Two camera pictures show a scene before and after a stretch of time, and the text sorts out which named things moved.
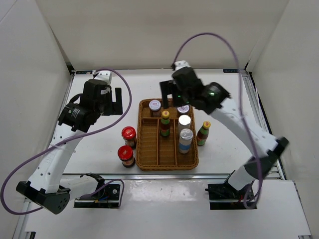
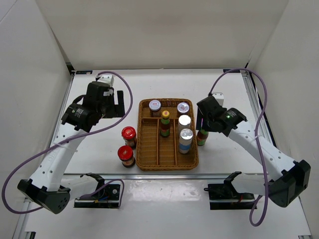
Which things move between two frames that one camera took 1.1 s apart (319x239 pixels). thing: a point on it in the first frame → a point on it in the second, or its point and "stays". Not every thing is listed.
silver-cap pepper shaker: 184,122 stays
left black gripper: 110,110 stays
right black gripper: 169,87 → 199,122
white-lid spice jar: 183,109 stays
